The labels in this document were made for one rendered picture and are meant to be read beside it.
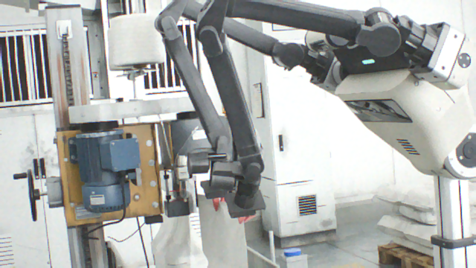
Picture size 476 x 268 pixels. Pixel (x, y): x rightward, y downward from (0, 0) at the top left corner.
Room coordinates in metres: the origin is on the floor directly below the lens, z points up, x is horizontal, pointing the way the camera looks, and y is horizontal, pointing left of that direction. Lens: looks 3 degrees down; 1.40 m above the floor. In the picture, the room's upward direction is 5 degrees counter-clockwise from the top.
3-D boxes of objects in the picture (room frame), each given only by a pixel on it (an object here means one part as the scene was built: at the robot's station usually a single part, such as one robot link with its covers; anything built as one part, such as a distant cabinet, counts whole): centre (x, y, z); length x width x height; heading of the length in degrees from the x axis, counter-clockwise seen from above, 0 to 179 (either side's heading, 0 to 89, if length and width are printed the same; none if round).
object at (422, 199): (4.76, -1.46, 0.56); 0.66 x 0.42 x 0.15; 107
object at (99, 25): (4.73, 0.80, 1.82); 0.51 x 0.27 x 0.71; 17
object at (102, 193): (2.12, 0.44, 1.21); 0.15 x 0.15 x 0.25
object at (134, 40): (2.18, 0.31, 1.61); 0.17 x 0.17 x 0.17
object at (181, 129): (2.49, 0.17, 1.21); 0.30 x 0.25 x 0.30; 17
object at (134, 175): (2.21, 0.38, 1.23); 0.28 x 0.07 x 0.16; 17
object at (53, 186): (2.29, 0.66, 1.14); 0.11 x 0.06 x 0.11; 17
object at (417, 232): (4.77, -1.45, 0.32); 0.66 x 0.43 x 0.15; 109
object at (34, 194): (2.27, 0.73, 1.13); 0.18 x 0.11 x 0.18; 17
